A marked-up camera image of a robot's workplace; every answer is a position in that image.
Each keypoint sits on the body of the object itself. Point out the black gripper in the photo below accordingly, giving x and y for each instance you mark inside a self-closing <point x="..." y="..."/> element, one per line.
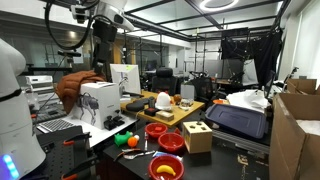
<point x="106" y="35"/>

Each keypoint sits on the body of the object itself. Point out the yellow toy banana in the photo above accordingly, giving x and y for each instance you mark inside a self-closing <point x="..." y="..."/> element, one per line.
<point x="167" y="169"/>

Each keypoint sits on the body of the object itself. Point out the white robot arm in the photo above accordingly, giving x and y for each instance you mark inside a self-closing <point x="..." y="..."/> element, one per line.
<point x="20" y="150"/>

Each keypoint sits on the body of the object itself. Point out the far red bowl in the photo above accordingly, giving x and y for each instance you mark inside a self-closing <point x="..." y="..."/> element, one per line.
<point x="155" y="129"/>

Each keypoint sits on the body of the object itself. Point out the red bowl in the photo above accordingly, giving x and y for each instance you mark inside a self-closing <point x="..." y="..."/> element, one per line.
<point x="155" y="129"/>
<point x="171" y="142"/>
<point x="177" y="166"/>

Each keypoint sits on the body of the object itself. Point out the middle red bowl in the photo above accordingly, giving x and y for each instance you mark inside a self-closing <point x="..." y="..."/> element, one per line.
<point x="171" y="142"/>

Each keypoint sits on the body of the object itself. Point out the near red bowl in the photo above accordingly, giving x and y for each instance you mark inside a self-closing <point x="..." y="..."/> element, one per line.
<point x="177" y="166"/>

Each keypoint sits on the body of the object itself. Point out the white monitor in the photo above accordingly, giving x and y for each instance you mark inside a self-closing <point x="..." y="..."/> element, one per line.
<point x="126" y="76"/>

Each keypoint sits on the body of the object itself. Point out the brown puffer jacket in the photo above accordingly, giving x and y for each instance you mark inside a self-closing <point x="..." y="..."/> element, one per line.
<point x="69" y="86"/>

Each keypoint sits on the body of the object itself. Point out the white robot dog box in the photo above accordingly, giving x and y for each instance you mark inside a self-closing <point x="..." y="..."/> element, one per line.
<point x="97" y="101"/>

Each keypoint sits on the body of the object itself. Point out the black office chair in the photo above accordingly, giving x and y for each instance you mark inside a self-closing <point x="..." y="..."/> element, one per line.
<point x="164" y="80"/>

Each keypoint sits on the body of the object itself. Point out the wooden desk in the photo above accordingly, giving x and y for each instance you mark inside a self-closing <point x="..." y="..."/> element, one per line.
<point x="180" y="115"/>

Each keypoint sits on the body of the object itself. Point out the black game controller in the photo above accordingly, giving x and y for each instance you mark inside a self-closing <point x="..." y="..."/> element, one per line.
<point x="112" y="122"/>

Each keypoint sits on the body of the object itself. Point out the white dome object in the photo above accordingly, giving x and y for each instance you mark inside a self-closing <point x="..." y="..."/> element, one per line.
<point x="163" y="101"/>

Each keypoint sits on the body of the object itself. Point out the black orange clamp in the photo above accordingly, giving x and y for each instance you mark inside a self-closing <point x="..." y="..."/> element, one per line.
<point x="72" y="140"/>

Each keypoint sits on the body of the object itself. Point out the green toy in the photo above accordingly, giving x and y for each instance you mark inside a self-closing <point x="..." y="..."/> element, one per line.
<point x="122" y="139"/>

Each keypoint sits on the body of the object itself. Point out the keyboard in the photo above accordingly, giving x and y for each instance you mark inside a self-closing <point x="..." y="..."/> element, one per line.
<point x="54" y="125"/>

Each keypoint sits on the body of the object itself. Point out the orange toy carrot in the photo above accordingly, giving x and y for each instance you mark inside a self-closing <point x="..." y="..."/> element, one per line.
<point x="133" y="141"/>

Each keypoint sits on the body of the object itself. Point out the metal spoon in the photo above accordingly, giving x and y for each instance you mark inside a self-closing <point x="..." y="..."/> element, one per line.
<point x="130" y="157"/>

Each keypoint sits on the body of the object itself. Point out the blue toothpaste tube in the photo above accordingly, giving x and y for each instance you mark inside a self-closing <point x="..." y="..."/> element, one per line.
<point x="159" y="153"/>

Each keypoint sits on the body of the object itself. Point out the black curtain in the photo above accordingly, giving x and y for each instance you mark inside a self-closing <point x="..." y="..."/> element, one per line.
<point x="243" y="45"/>

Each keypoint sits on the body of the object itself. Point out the wooden shape sorter box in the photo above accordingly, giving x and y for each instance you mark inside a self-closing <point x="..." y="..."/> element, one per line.
<point x="197" y="136"/>

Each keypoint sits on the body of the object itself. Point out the white plastic bag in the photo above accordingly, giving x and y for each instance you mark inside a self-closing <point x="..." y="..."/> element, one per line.
<point x="250" y="99"/>

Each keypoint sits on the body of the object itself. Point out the blue plastic bin lid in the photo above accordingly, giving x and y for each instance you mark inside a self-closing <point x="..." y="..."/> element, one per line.
<point x="242" y="120"/>

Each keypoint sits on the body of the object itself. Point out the large cardboard box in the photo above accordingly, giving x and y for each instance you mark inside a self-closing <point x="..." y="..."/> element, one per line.
<point x="294" y="153"/>

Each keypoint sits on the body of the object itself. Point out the red handled tool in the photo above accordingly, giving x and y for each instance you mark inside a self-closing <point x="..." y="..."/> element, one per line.
<point x="146" y="141"/>

